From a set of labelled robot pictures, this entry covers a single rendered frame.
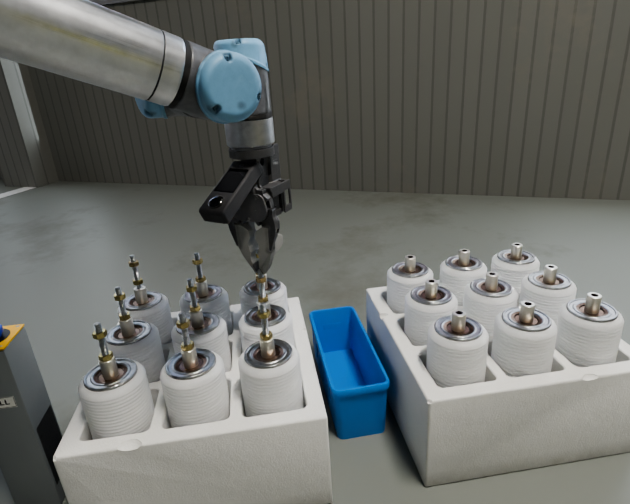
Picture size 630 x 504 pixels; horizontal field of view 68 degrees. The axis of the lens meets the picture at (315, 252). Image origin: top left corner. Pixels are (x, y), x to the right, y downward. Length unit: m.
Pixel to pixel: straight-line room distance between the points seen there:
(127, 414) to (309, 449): 0.27
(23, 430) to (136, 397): 0.20
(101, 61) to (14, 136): 3.10
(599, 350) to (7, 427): 0.94
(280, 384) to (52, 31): 0.52
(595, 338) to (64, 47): 0.82
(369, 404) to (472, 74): 1.77
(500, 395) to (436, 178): 1.76
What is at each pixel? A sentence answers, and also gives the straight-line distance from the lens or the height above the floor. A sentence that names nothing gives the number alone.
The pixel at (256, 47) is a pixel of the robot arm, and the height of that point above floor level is 0.69.
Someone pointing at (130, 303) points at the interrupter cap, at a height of 0.25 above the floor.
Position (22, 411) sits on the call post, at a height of 0.20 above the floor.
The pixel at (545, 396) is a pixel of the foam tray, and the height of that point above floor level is 0.16.
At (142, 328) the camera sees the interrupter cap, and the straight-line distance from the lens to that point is 0.88.
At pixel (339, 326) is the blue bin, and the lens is 1.14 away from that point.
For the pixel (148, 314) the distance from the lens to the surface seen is 0.94.
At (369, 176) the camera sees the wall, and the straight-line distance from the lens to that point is 2.51.
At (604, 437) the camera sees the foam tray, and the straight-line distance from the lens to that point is 0.98.
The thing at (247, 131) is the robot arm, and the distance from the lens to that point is 0.71.
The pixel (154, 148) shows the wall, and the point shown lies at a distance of 3.08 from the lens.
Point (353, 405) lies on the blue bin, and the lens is 0.90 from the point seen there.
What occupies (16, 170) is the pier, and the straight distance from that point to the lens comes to 3.69.
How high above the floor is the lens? 0.67
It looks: 22 degrees down
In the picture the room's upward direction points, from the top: 4 degrees counter-clockwise
